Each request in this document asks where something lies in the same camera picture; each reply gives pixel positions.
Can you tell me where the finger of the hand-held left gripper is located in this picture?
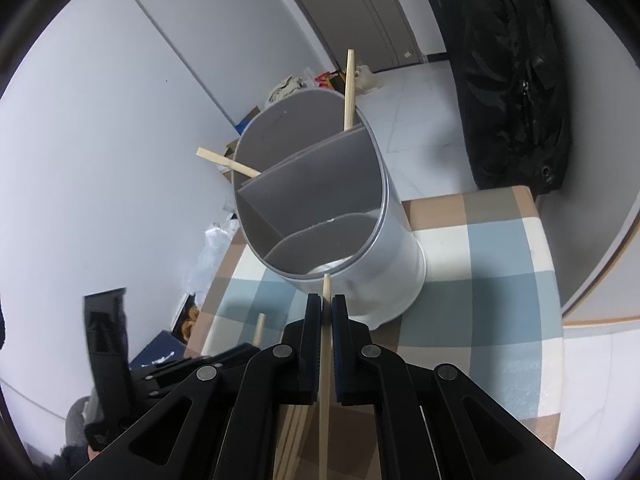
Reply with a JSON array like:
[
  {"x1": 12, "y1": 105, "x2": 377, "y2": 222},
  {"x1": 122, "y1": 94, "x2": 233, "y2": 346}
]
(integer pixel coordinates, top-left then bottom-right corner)
[{"x1": 129, "y1": 342, "x2": 257, "y2": 401}]

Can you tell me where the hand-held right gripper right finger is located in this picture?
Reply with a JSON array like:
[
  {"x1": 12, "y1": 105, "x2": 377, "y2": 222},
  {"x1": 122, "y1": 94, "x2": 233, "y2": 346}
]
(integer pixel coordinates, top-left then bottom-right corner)
[{"x1": 332, "y1": 294, "x2": 586, "y2": 480}]

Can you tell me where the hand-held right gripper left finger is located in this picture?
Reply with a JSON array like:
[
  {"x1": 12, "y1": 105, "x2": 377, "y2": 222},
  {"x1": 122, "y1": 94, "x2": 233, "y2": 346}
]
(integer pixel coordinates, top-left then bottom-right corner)
[{"x1": 70, "y1": 294, "x2": 323, "y2": 480}]

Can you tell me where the grey divided utensil holder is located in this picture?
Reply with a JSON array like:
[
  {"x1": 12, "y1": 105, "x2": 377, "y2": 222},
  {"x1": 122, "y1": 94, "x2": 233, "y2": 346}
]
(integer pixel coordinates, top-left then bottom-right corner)
[{"x1": 231, "y1": 87, "x2": 427, "y2": 332}]

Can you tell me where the person's left forearm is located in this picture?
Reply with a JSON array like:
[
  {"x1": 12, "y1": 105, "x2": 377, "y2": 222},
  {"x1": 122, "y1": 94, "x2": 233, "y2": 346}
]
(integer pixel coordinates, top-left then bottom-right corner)
[{"x1": 60, "y1": 395, "x2": 101, "y2": 478}]

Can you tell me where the navy shoebox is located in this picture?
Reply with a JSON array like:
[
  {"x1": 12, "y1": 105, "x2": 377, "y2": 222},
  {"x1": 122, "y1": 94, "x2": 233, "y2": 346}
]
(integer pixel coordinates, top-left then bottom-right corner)
[{"x1": 131, "y1": 330, "x2": 188, "y2": 368}]

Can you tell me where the brown boot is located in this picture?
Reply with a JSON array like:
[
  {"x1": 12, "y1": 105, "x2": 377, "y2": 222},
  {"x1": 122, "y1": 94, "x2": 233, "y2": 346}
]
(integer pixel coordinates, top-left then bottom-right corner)
[{"x1": 180, "y1": 305, "x2": 201, "y2": 340}]

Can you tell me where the clear plastic bag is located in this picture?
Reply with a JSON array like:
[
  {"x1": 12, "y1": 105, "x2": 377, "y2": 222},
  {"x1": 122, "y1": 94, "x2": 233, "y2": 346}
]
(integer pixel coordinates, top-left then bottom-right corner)
[{"x1": 192, "y1": 212, "x2": 241, "y2": 306}]

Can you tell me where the checked tablecloth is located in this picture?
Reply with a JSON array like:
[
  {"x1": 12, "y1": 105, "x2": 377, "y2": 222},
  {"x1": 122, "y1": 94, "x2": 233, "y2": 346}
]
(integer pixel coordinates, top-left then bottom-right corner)
[{"x1": 187, "y1": 185, "x2": 565, "y2": 480}]

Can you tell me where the brown cardboard box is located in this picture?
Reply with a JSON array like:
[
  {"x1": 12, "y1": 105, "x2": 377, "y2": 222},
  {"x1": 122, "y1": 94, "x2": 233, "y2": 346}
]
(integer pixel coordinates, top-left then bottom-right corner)
[{"x1": 222, "y1": 137, "x2": 242, "y2": 183}]

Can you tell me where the white canvas bag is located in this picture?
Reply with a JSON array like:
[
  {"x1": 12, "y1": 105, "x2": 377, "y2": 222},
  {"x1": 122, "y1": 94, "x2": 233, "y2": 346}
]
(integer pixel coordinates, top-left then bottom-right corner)
[{"x1": 267, "y1": 76, "x2": 308, "y2": 106}]

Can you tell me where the red and yellow bag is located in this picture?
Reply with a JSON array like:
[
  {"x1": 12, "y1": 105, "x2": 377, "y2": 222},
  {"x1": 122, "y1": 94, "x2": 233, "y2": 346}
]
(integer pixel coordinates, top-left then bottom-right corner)
[{"x1": 315, "y1": 71, "x2": 347, "y2": 92}]

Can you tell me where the beige plastic bag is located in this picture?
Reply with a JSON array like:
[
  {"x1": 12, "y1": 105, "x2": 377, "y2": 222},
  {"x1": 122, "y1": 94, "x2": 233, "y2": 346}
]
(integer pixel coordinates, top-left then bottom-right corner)
[{"x1": 354, "y1": 64, "x2": 383, "y2": 96}]

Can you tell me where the white curved furniture panel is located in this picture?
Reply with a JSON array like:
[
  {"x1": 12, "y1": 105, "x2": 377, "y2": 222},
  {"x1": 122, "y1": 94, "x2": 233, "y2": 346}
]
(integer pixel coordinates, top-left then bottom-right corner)
[{"x1": 534, "y1": 180, "x2": 640, "y2": 328}]

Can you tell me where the black backpack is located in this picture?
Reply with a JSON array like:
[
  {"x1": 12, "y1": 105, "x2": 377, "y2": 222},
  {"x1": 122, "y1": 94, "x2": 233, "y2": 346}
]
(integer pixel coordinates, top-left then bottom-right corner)
[{"x1": 431, "y1": 0, "x2": 572, "y2": 196}]

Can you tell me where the grey door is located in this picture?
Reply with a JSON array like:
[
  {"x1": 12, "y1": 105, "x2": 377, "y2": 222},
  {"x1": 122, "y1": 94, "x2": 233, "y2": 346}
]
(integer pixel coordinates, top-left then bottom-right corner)
[{"x1": 265, "y1": 0, "x2": 418, "y2": 73}]

